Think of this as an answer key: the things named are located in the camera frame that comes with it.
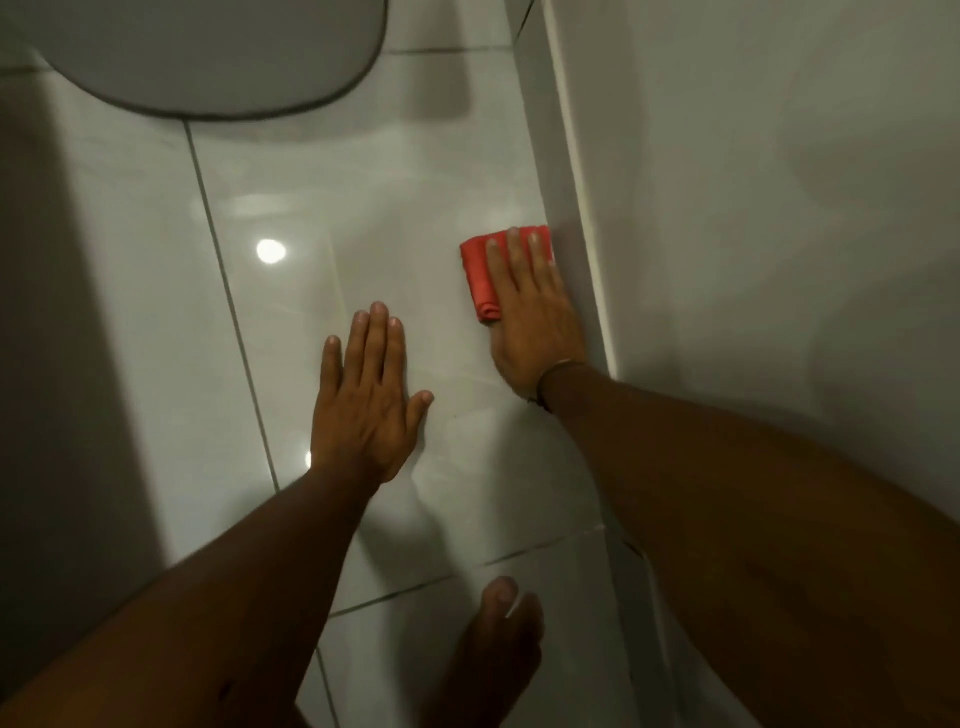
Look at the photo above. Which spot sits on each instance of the person's bare foot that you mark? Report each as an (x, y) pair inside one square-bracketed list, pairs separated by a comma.
[(491, 652)]

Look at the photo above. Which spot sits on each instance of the red cleaning cloth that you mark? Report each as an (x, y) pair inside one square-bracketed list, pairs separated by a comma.
[(474, 274)]

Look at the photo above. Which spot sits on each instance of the white wall skirting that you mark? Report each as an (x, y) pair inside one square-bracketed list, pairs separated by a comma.
[(574, 225)]

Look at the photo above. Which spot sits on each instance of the person's right forearm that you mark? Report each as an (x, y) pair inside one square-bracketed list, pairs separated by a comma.
[(750, 540)]

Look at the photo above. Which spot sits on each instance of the person's left hand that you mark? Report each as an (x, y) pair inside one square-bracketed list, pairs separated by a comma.
[(360, 427)]

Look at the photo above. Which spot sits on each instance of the person's left middle finger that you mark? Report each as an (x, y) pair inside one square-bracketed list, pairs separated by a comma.
[(375, 341)]

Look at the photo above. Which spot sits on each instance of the person's left little finger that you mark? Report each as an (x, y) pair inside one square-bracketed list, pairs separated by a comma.
[(331, 365)]

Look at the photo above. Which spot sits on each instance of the person's left thumb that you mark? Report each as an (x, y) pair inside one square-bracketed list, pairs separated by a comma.
[(418, 409)]

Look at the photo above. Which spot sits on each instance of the person's right middle finger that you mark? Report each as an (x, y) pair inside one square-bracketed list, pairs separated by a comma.
[(516, 257)]

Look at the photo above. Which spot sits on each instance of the person's left forearm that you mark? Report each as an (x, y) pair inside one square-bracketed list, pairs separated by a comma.
[(210, 600)]

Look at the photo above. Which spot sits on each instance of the person's right hand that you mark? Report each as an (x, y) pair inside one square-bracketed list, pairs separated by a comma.
[(532, 330)]

